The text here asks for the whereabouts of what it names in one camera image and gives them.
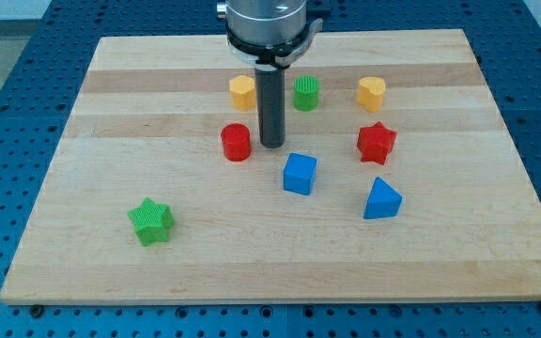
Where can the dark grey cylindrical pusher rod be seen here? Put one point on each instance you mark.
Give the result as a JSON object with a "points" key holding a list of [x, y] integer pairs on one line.
{"points": [[270, 101]]}

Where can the blue cube block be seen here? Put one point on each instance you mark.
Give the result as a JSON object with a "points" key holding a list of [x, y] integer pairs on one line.
{"points": [[299, 173]]}

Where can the blue triangle block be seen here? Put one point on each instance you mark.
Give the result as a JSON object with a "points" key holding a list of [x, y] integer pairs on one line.
{"points": [[383, 201]]}

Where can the yellow hexagon block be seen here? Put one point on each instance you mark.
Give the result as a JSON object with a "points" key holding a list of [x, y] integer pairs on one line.
{"points": [[242, 92]]}

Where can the green cylinder block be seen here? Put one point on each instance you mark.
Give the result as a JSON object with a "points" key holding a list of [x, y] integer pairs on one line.
{"points": [[306, 93]]}

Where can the red cylinder block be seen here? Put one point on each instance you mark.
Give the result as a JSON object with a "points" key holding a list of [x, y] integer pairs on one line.
{"points": [[236, 142]]}

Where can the yellow heart block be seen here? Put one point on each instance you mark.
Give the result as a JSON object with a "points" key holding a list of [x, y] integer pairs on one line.
{"points": [[370, 93]]}

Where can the red star block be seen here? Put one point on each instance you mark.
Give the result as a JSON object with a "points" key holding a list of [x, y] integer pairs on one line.
{"points": [[375, 143]]}

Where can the light wooden board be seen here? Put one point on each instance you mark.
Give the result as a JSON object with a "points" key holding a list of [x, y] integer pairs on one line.
{"points": [[147, 123]]}

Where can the green star block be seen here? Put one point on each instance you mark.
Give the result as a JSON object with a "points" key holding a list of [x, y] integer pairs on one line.
{"points": [[151, 222]]}

